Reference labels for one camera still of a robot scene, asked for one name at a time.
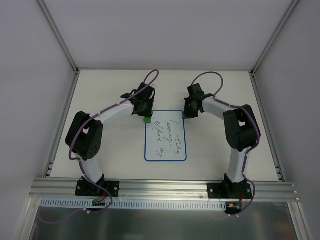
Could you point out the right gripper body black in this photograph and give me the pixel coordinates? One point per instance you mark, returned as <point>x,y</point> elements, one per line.
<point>189,110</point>

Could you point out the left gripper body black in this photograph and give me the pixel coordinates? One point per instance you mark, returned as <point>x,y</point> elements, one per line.
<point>146,110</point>

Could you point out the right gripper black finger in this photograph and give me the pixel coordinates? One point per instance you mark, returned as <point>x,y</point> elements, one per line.
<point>192,115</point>
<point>188,110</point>

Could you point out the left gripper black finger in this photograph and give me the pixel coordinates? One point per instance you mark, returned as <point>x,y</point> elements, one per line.
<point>141,111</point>
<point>150,107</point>

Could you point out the green whiteboard eraser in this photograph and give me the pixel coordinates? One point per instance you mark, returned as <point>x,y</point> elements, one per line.
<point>147,120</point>

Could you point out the blue framed whiteboard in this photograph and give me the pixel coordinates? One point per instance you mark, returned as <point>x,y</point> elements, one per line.
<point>165,137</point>

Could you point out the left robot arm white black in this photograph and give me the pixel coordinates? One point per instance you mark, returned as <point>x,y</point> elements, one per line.
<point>85,135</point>

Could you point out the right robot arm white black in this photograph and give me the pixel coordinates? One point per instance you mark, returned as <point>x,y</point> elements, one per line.
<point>242,134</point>

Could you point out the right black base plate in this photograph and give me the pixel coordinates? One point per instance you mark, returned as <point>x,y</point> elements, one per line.
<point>220,191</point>

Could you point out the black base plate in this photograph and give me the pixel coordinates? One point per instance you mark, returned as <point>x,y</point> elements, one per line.
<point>86,189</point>
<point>220,191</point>

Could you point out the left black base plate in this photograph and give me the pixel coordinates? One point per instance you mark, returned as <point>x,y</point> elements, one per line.
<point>86,189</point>

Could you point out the left aluminium frame post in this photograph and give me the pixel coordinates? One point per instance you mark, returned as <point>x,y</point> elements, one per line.
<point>57,34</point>

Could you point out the aluminium frame post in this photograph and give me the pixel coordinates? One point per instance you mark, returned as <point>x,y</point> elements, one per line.
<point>275,34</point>
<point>57,34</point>

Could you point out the white slotted cable duct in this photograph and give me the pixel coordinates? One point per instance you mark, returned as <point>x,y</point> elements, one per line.
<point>134,204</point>

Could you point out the aluminium mounting rail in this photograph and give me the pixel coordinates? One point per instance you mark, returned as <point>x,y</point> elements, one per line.
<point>177,190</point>

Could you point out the right aluminium frame post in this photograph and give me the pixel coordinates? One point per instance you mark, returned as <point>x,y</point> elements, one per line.
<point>275,34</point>

